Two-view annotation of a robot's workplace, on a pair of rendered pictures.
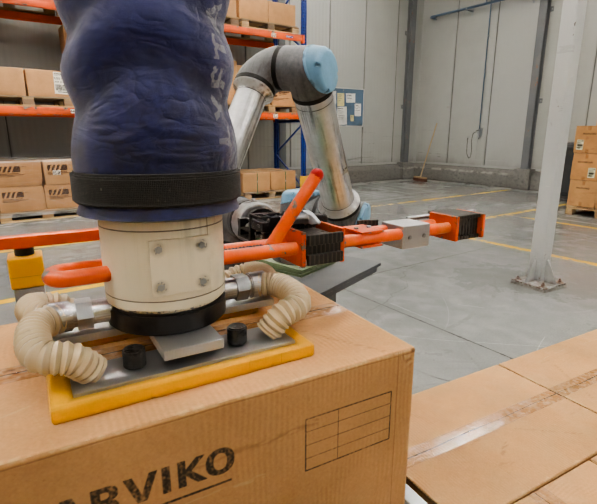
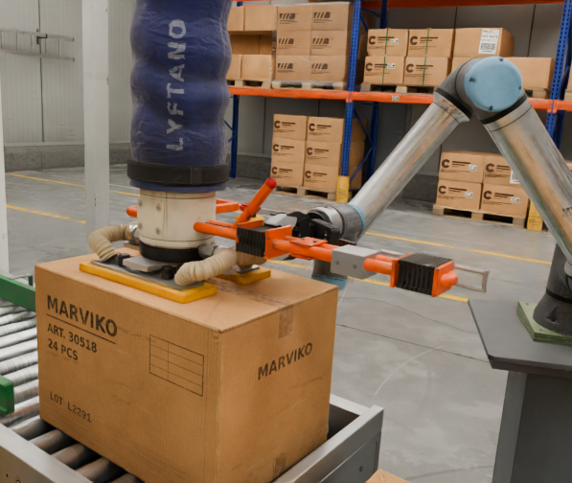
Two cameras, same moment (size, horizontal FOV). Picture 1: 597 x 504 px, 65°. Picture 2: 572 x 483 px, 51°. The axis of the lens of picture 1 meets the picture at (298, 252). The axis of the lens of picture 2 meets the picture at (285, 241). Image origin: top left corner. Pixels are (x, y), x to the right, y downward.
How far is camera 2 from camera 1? 1.18 m
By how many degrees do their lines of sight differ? 63
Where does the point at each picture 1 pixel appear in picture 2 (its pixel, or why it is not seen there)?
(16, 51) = not seen: outside the picture
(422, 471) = not seen: outside the picture
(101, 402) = (92, 268)
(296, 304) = (191, 265)
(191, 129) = (148, 138)
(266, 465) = (130, 349)
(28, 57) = not seen: outside the picture
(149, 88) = (136, 114)
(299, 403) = (147, 320)
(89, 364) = (102, 251)
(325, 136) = (516, 162)
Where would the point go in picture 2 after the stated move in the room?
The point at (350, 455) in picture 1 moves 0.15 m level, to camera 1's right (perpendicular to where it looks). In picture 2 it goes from (175, 385) to (197, 424)
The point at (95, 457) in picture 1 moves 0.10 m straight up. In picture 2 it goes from (72, 287) to (71, 243)
